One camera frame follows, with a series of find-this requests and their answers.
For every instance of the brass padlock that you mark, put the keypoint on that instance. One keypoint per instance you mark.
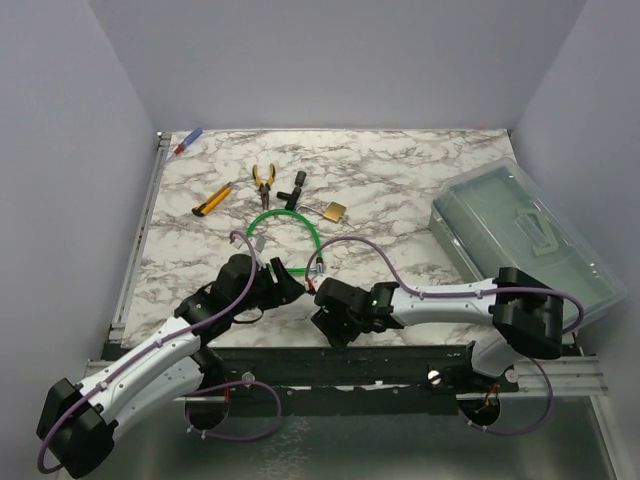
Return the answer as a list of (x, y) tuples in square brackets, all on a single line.
[(333, 212)]

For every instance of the blue red screwdriver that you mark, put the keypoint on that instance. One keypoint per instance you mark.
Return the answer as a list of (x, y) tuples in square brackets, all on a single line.
[(188, 140)]

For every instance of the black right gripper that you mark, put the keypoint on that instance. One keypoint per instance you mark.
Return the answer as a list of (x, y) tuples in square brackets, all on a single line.
[(325, 321)]

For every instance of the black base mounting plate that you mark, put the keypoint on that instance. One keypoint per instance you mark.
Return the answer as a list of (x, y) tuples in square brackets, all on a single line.
[(322, 381)]

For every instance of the clear plastic storage box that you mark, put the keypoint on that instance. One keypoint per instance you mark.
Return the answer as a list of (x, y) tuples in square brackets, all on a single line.
[(495, 216)]

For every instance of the yellow black pliers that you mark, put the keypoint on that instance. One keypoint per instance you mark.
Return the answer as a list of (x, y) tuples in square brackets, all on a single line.
[(264, 185)]

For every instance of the black T-shaped pipe fitting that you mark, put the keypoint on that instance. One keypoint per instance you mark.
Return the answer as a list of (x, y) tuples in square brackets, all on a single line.
[(292, 198)]

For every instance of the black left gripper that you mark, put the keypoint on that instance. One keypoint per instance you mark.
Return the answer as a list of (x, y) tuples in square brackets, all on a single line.
[(285, 291)]

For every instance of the yellow black utility knife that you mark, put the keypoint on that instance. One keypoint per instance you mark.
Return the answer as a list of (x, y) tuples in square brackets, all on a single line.
[(212, 201)]

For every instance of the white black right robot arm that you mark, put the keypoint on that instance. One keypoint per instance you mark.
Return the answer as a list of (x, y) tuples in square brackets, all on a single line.
[(525, 316)]

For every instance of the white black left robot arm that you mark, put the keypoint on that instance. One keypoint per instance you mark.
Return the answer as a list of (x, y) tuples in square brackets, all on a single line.
[(80, 421)]

